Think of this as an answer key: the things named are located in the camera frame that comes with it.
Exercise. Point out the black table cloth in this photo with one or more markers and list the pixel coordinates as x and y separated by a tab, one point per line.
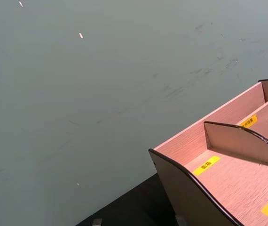
134	207

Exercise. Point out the pink wooden compartment organizer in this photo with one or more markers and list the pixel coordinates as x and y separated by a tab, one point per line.
223	179

